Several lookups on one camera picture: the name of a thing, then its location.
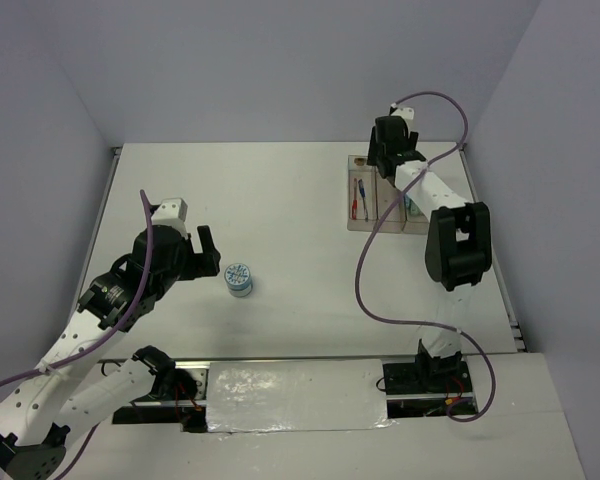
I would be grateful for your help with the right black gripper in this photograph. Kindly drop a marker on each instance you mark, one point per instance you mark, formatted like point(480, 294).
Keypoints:
point(375, 148)

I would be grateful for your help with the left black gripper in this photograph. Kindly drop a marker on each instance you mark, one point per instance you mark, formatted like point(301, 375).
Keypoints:
point(200, 264)

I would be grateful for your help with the blue pen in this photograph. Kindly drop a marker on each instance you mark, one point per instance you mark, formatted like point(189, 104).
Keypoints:
point(362, 192)

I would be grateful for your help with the blue jar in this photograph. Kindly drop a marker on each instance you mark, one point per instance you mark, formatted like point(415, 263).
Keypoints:
point(238, 280)

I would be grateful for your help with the green correction tape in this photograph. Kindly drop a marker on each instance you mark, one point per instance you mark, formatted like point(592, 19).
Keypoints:
point(412, 211)

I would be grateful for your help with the red pen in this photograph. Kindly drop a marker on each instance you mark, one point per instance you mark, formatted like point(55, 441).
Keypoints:
point(354, 201)

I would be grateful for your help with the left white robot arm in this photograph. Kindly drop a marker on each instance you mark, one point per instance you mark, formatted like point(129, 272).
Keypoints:
point(48, 411)

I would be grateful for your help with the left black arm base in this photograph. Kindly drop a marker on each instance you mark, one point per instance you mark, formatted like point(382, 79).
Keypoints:
point(177, 396)

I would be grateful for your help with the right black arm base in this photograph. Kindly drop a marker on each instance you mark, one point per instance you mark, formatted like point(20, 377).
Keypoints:
point(426, 387)

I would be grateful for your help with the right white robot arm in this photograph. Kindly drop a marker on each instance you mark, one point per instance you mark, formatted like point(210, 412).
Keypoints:
point(458, 247)

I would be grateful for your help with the clear three-compartment organizer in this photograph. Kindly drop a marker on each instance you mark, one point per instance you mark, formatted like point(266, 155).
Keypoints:
point(379, 195)

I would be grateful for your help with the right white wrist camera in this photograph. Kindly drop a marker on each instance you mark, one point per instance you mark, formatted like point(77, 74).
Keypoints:
point(405, 112)

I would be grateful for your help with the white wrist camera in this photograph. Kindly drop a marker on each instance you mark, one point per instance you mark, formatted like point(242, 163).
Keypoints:
point(405, 112)
point(172, 213)

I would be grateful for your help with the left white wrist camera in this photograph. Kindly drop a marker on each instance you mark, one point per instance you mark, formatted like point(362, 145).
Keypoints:
point(172, 213)

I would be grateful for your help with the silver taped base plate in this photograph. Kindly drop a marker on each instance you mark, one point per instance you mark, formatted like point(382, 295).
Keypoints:
point(295, 396)

